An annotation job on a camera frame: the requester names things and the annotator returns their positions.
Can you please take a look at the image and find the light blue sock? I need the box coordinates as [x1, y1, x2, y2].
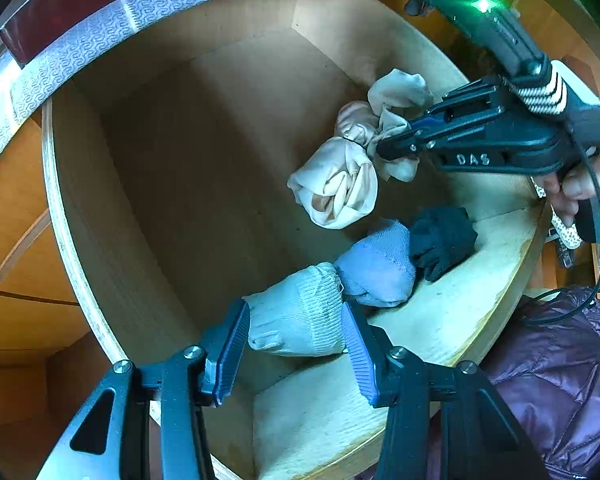
[334, 219, 416, 308]

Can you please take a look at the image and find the pale green ribbed sock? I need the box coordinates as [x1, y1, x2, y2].
[244, 262, 346, 358]

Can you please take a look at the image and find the dark grey sock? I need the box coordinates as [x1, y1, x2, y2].
[410, 206, 478, 283]

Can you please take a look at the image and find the open wooden drawer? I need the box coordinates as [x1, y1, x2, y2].
[42, 0, 550, 479]

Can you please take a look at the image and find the wooden cabinet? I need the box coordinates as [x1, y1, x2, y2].
[0, 119, 109, 479]

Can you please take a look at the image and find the person's right hand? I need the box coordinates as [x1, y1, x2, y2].
[533, 152, 600, 228]

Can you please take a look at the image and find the dark purple puffer jacket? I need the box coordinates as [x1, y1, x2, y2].
[481, 286, 600, 479]

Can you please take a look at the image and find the peach sock bundle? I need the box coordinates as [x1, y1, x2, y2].
[287, 101, 379, 230]

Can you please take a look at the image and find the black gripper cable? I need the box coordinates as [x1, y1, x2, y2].
[517, 129, 600, 328]

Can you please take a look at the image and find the cream yellow sock bundle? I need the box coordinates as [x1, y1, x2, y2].
[366, 68, 434, 183]

